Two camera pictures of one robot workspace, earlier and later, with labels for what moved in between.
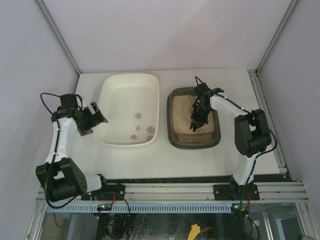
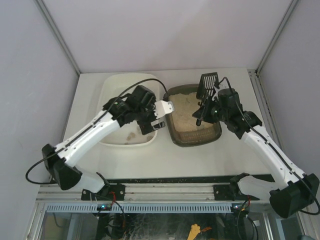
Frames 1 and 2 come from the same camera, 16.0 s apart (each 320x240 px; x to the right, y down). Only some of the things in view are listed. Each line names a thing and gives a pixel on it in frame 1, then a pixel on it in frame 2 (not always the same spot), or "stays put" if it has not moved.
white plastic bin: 130,102 stays put
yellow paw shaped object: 195,230 stays put
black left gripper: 90,121 to 146,122
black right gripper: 199,111 to 204,105
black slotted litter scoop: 195,116 to 207,83
